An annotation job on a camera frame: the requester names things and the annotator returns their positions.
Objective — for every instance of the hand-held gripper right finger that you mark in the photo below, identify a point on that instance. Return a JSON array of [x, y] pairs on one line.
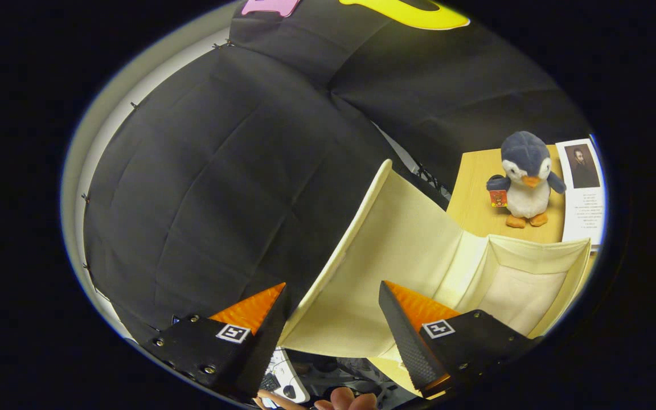
[[408, 347]]

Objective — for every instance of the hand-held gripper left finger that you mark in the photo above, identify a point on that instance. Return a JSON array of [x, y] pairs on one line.
[[262, 353]]

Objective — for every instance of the cream fabric storage box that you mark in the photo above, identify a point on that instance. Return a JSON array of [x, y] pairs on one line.
[[402, 239]]

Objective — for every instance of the grey penguin plush toy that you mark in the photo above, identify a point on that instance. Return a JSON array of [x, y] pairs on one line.
[[527, 182]]

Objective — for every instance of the white book with portrait cover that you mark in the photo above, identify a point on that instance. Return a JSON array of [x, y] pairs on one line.
[[587, 210]]

